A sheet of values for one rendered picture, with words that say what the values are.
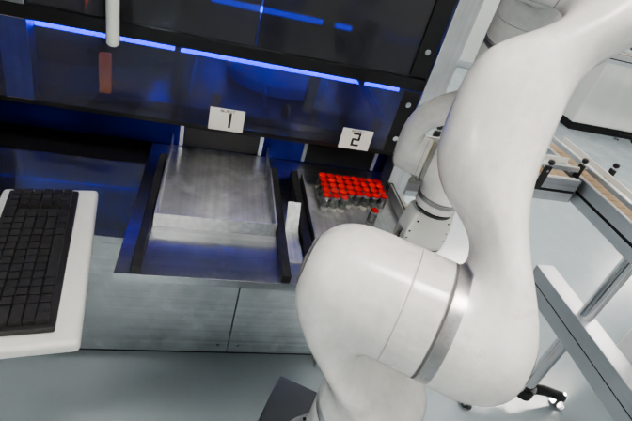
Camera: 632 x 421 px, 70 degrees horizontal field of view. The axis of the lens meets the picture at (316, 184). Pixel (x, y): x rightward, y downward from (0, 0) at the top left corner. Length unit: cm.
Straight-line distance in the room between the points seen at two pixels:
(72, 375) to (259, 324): 65
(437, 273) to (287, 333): 132
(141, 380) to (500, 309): 153
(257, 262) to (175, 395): 92
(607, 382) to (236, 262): 127
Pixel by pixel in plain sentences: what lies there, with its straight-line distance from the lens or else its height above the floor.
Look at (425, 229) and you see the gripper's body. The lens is 94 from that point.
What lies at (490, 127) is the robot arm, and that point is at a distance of 44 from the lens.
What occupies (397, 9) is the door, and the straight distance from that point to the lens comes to 113.
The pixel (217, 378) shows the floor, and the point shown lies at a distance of 184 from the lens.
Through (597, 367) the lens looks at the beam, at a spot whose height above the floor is 50.
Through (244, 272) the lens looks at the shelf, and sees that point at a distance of 94.
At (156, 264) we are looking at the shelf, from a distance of 94.
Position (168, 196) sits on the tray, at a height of 88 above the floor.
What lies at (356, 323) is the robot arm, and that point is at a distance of 43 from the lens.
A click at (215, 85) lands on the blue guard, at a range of 112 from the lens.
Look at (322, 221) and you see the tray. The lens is 111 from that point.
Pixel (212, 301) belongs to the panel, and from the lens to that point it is 157.
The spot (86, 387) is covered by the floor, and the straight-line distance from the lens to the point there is 183.
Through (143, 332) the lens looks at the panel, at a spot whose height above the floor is 19.
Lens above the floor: 154
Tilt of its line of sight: 32 degrees down
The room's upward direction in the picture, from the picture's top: 16 degrees clockwise
